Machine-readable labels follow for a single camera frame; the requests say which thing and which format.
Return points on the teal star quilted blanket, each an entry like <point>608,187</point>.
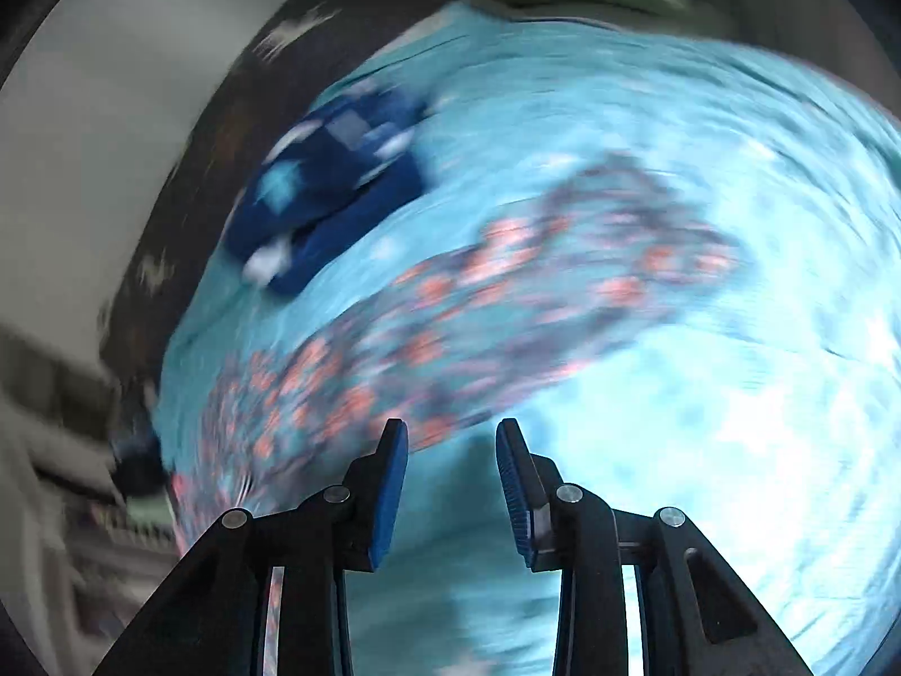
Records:
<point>633,98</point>

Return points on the teal floral garment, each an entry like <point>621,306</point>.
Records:
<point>493,274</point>

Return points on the navy blue patterned garment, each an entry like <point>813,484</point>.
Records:
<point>331,183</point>

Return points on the dark deer print blanket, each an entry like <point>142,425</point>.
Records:
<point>232,120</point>

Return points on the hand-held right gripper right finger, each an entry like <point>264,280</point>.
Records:
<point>516,500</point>

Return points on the dark round object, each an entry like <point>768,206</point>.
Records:
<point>137,451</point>

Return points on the grey furniture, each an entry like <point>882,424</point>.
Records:
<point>56,436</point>

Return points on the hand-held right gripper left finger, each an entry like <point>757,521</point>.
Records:
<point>391,500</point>

